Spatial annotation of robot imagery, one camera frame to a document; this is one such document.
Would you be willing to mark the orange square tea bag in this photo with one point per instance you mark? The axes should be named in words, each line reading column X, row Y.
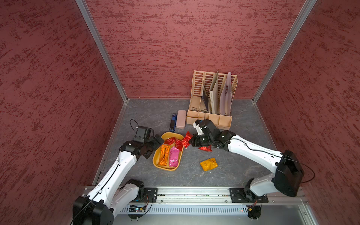
column 209, row 164

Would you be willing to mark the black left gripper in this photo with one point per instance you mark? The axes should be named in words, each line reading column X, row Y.
column 156, row 144

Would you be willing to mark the yellow plastic storage tray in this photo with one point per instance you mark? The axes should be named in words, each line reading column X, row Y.
column 156, row 156

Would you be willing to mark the black folder in organizer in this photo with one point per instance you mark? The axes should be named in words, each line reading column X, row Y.
column 205, row 102

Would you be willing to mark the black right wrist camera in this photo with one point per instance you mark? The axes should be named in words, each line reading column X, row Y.
column 205, row 127

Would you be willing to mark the pink pencil case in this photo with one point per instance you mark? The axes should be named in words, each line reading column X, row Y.
column 181, row 119

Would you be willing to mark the aluminium corner post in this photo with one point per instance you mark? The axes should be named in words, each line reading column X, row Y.
column 294, row 30
column 86, row 14

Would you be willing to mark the magenta long tea bag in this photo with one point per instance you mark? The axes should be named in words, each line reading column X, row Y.
column 174, row 157

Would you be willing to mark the orange long tea bag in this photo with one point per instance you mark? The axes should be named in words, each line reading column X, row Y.
column 164, row 154

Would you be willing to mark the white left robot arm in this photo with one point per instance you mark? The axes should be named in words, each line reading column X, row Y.
column 104, row 202

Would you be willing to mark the beige plastic file organizer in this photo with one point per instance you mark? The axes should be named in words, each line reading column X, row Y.
column 202, row 79

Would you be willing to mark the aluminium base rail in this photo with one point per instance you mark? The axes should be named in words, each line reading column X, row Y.
column 219, row 196

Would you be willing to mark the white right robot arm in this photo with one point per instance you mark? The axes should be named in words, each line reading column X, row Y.
column 286, row 172

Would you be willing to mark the beige folder in organizer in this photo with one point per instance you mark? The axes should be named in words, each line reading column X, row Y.
column 213, row 93

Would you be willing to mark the lilac clipboard in organizer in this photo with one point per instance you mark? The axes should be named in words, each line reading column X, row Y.
column 225, row 100

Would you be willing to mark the aluminium left corner post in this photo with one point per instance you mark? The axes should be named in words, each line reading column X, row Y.
column 86, row 14

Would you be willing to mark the aluminium right corner post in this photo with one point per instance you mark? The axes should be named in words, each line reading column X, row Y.
column 294, row 30

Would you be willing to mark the white vented cable channel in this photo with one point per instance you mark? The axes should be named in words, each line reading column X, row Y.
column 232, row 210

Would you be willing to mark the red tea bag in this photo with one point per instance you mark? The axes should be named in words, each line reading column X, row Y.
column 170, row 141
column 184, row 142
column 206, row 148

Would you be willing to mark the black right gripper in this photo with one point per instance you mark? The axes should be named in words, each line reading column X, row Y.
column 196, row 143

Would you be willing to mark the blue black stapler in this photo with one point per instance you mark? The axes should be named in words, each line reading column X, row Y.
column 173, row 123

